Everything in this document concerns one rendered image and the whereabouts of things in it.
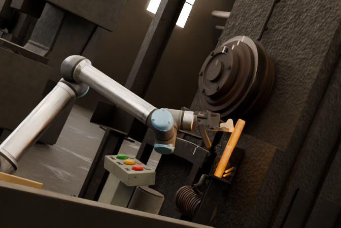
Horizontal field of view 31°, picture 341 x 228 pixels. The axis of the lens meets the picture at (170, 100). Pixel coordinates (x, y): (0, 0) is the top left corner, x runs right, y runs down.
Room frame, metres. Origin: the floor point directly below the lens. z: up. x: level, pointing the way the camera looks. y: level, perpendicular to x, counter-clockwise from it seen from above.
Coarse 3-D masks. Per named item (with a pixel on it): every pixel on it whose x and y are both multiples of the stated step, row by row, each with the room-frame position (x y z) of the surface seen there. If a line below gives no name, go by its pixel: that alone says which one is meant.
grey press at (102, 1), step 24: (0, 0) 6.01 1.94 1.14; (24, 0) 5.58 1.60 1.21; (48, 0) 5.28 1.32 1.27; (72, 0) 5.40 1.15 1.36; (96, 0) 5.54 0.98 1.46; (120, 0) 5.68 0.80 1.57; (48, 24) 5.89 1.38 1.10; (72, 24) 5.75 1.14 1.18; (96, 24) 5.60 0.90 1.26; (24, 48) 5.67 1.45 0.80; (48, 48) 5.72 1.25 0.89; (72, 48) 5.81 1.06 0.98; (96, 48) 5.96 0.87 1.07; (48, 144) 5.93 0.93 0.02
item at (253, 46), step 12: (240, 36) 3.25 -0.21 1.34; (252, 48) 3.12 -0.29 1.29; (264, 60) 3.10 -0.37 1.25; (252, 72) 3.05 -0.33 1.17; (264, 72) 3.07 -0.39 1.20; (252, 84) 3.02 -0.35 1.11; (240, 96) 3.06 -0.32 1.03; (252, 96) 3.05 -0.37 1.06; (204, 108) 3.29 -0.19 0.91; (228, 108) 3.11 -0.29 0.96; (240, 108) 3.08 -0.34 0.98
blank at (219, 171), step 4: (228, 148) 2.64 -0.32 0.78; (232, 148) 2.66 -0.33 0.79; (224, 152) 2.62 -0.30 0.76; (228, 152) 2.62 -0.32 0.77; (224, 156) 2.61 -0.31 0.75; (228, 156) 2.61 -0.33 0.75; (220, 160) 2.61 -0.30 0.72; (224, 160) 2.60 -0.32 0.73; (220, 164) 2.60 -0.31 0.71; (224, 164) 2.60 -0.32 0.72; (220, 168) 2.61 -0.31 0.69; (224, 168) 2.60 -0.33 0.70; (216, 172) 2.62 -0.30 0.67; (220, 172) 2.61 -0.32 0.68; (220, 176) 2.62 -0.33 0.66
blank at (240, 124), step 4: (240, 120) 2.74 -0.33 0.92; (236, 124) 2.71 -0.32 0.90; (240, 124) 2.71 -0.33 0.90; (244, 124) 2.72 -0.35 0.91; (236, 128) 2.70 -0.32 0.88; (240, 128) 2.70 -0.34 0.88; (236, 132) 2.69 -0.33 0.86; (240, 132) 2.69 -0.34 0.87; (232, 136) 2.69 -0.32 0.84; (236, 136) 2.69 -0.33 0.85; (232, 140) 2.69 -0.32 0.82; (236, 140) 2.69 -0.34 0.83; (228, 144) 2.71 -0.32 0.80; (232, 144) 2.70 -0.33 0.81
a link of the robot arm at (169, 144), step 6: (174, 126) 2.74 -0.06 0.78; (174, 132) 2.67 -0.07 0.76; (174, 138) 2.69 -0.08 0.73; (156, 144) 2.68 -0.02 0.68; (162, 144) 2.67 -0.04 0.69; (168, 144) 2.67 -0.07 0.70; (174, 144) 2.71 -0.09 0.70; (156, 150) 2.71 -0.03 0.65; (162, 150) 2.70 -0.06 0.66; (168, 150) 2.69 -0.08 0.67
